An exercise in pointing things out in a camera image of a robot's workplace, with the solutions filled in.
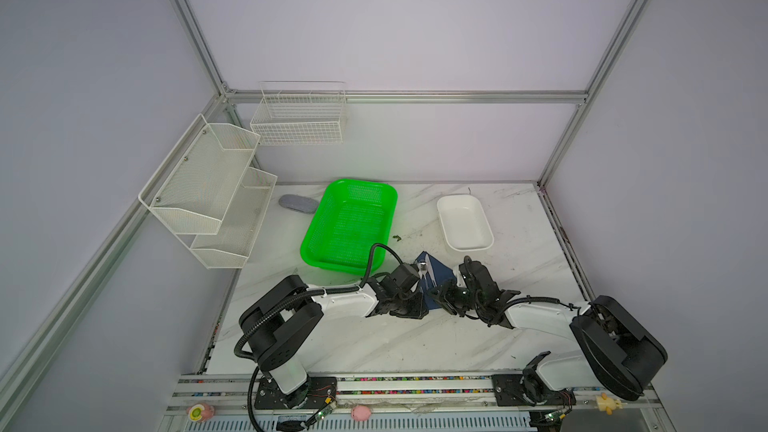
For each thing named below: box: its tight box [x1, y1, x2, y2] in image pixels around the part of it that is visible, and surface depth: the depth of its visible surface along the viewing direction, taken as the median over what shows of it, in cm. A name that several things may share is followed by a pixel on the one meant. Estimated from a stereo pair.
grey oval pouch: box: [278, 194, 319, 214], surface depth 114 cm
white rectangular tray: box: [437, 194, 495, 252], surface depth 109 cm
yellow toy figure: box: [596, 392, 623, 415], surface depth 70 cm
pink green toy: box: [186, 403, 215, 422], surface depth 69 cm
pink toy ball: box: [351, 404, 371, 422], surface depth 71 cm
